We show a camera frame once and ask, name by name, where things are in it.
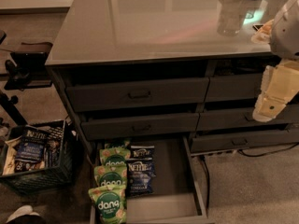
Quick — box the blue kettle chip bag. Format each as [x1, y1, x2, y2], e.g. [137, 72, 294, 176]
[127, 158, 156, 197]
[130, 146, 155, 159]

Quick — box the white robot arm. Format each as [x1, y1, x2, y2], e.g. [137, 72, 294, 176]
[251, 0, 299, 122]

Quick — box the top right drawer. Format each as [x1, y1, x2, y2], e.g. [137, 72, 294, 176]
[206, 74, 262, 102]

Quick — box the bottom right drawer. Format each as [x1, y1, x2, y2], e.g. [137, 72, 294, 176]
[190, 129, 299, 153]

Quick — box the middle right drawer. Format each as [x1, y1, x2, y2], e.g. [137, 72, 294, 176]
[197, 105, 299, 131]

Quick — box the dark grey drawer cabinet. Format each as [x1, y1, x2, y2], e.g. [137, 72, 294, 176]
[46, 0, 298, 154]

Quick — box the open bottom left drawer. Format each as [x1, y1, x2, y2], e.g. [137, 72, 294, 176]
[89, 135, 215, 224]

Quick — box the middle left drawer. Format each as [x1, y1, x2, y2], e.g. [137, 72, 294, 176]
[81, 113, 199, 141]

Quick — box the rear green chip bag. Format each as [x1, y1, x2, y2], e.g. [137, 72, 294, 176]
[104, 139, 131, 148]

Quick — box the green dang chip bag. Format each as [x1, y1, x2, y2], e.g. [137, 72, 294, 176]
[99, 147, 131, 166]
[93, 165, 127, 187]
[88, 185, 127, 224]

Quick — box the top left drawer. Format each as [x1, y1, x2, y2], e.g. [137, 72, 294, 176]
[65, 77, 208, 112]

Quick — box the middle green Dang chip bag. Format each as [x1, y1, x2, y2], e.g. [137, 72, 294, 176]
[93, 165, 127, 187]

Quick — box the front green Dang chip bag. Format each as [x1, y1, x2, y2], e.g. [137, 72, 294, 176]
[88, 185, 127, 224]

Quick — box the dark snack bag in crate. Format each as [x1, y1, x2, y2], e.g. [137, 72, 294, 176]
[44, 127, 63, 168]

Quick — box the blue Kettle bag in crate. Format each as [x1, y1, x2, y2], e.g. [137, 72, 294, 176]
[16, 126, 50, 162]

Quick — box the cream bag in crate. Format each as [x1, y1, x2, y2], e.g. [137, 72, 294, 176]
[3, 137, 21, 175]

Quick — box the black white marker board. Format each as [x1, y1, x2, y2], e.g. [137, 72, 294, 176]
[252, 24, 263, 31]

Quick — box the dark stool with stand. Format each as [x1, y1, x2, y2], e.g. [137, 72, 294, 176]
[0, 42, 53, 125]

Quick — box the black plastic crate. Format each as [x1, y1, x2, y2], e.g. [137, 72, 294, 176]
[0, 120, 74, 195]

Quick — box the white shoe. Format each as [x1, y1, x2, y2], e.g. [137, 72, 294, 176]
[5, 205, 44, 224]

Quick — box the black cable on floor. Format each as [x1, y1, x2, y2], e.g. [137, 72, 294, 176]
[199, 142, 299, 208]

